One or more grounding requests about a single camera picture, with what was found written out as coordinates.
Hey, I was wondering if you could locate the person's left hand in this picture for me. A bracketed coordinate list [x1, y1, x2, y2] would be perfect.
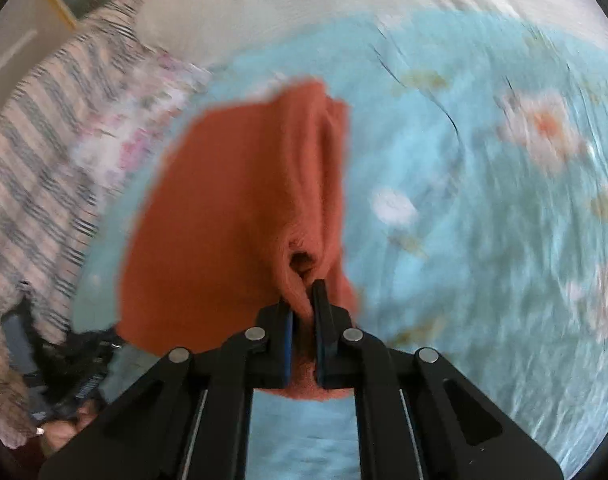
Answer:
[34, 402, 104, 458]

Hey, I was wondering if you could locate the light blue floral bedsheet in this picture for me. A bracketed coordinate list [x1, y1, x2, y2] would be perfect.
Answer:
[71, 7, 608, 480]

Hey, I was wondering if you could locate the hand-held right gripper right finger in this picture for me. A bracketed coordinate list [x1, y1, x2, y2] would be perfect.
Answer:
[311, 280, 565, 480]

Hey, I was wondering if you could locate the orange knitted sweater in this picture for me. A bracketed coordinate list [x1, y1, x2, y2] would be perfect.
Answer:
[116, 76, 365, 403]

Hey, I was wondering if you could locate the plaid blanket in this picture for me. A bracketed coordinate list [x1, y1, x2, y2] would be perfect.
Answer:
[0, 0, 155, 448]

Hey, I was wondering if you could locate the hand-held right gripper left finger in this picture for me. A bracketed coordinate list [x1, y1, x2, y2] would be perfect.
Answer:
[38, 301, 297, 480]

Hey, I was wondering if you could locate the white pink floral cloth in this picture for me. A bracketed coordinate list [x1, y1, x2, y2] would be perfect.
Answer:
[71, 52, 219, 196]

